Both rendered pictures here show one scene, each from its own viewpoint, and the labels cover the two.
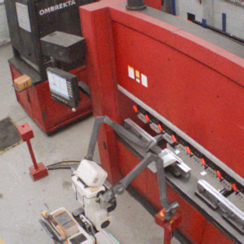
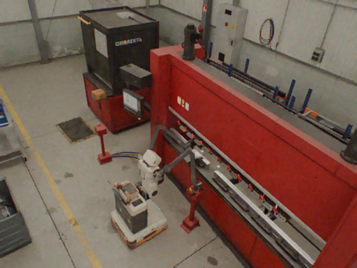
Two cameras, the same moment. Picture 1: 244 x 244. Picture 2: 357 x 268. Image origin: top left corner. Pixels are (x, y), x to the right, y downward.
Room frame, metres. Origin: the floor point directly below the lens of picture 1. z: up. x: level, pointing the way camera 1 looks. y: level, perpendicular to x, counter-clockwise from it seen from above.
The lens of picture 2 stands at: (-0.81, 0.28, 3.90)
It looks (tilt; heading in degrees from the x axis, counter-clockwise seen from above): 36 degrees down; 354
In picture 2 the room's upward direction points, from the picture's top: 4 degrees clockwise
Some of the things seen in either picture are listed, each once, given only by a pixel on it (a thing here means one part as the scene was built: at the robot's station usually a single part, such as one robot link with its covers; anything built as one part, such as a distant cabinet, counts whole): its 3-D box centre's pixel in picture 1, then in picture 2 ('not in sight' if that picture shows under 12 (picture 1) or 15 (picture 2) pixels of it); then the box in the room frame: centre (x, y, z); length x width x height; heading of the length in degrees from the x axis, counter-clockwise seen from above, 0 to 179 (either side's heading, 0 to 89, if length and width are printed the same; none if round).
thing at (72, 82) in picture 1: (63, 85); (134, 102); (3.38, 0.57, 1.42); 0.45 x 0.12 x 0.36; 43
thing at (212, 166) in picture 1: (213, 165); (225, 162); (2.09, -0.72, 1.26); 0.15 x 0.09 x 0.17; 29
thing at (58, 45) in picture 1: (66, 72); (136, 93); (3.48, 0.54, 1.53); 0.51 x 0.25 x 0.85; 43
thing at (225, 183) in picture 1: (229, 178); (235, 170); (1.92, -0.82, 1.26); 0.15 x 0.09 x 0.17; 29
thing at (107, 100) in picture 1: (129, 93); (174, 112); (3.53, -0.12, 1.15); 0.85 x 0.25 x 2.30; 119
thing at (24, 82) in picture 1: (21, 81); (97, 93); (4.34, 1.34, 1.04); 0.30 x 0.26 x 0.12; 33
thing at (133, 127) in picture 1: (140, 133); (178, 137); (3.07, -0.17, 0.92); 0.50 x 0.06 x 0.10; 29
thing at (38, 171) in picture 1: (31, 151); (102, 143); (3.55, 1.22, 0.41); 0.25 x 0.20 x 0.83; 119
